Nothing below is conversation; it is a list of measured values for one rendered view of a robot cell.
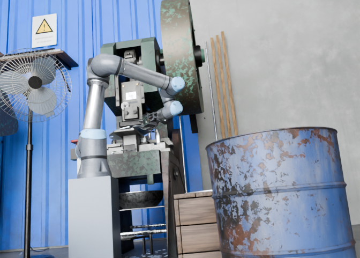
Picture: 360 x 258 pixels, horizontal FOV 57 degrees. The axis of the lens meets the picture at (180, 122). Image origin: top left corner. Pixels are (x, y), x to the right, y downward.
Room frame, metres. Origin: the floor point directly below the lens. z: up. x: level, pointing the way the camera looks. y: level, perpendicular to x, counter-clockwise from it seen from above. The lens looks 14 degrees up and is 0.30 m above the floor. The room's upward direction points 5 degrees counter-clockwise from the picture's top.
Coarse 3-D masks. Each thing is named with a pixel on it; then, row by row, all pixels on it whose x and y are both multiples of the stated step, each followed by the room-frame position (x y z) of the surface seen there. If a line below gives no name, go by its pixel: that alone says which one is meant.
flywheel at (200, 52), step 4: (196, 48) 2.14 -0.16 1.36; (200, 48) 2.19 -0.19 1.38; (196, 52) 2.13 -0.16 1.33; (200, 52) 2.14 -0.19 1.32; (196, 56) 2.14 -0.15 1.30; (200, 56) 2.15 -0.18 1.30; (204, 56) 2.17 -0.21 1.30; (196, 60) 2.16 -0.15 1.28; (200, 60) 2.16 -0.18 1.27; (204, 60) 2.19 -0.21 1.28; (196, 64) 2.19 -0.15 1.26; (200, 64) 2.19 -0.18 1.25
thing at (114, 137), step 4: (120, 128) 2.00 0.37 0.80; (124, 128) 1.99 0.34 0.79; (128, 128) 2.01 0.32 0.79; (136, 128) 2.05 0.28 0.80; (140, 128) 2.07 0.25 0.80; (112, 132) 2.03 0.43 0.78; (140, 132) 2.17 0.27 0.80; (144, 132) 2.19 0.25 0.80; (148, 132) 2.22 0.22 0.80; (112, 136) 2.12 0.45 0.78; (116, 136) 2.14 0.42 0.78
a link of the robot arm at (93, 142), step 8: (80, 136) 1.48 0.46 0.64; (88, 136) 1.45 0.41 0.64; (96, 136) 1.45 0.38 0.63; (104, 136) 1.49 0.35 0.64; (80, 144) 1.49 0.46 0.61; (88, 144) 1.45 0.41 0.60; (96, 144) 1.45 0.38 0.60; (104, 144) 1.49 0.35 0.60; (80, 152) 1.54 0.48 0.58; (88, 152) 1.45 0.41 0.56; (96, 152) 1.45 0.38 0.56; (104, 152) 1.48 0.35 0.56
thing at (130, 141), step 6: (114, 132) 1.98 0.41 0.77; (120, 132) 2.00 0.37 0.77; (126, 132) 2.01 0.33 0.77; (132, 132) 2.03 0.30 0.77; (138, 132) 2.04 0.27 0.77; (126, 138) 2.09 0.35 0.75; (132, 138) 2.08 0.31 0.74; (138, 138) 2.11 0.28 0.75; (126, 144) 2.09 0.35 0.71; (132, 144) 2.08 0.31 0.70; (138, 144) 2.11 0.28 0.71; (126, 150) 2.08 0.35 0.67; (138, 150) 2.09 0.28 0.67
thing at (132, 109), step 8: (128, 88) 2.18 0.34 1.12; (136, 88) 2.17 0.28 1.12; (128, 96) 2.18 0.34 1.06; (136, 96) 2.17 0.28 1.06; (128, 104) 2.17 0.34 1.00; (136, 104) 2.17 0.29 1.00; (128, 112) 2.15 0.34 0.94; (136, 112) 2.14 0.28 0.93; (144, 112) 2.22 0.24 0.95; (128, 120) 2.18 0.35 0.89
